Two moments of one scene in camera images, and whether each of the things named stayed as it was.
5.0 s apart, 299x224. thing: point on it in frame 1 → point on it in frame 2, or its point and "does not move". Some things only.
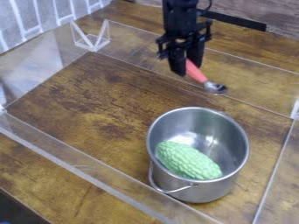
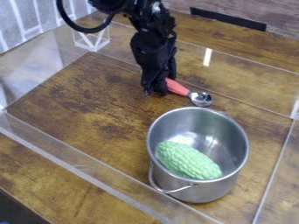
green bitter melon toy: (186, 162) does not move
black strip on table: (226, 19) does not move
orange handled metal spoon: (194, 73) → (201, 98)
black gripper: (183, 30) → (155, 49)
